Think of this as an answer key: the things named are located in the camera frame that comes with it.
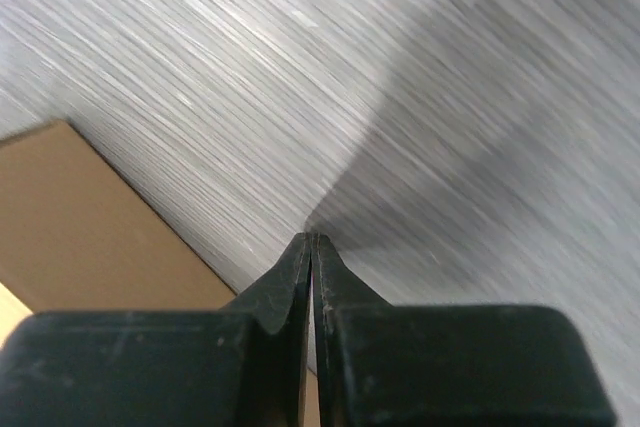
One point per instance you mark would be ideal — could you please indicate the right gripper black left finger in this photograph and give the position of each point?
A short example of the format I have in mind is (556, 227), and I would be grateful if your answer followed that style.
(241, 365)

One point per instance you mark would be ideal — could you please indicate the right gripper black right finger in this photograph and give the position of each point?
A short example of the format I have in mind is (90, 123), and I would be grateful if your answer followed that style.
(445, 365)

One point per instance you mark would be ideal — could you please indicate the cardboard box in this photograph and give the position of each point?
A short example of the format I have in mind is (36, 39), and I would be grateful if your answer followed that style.
(76, 237)

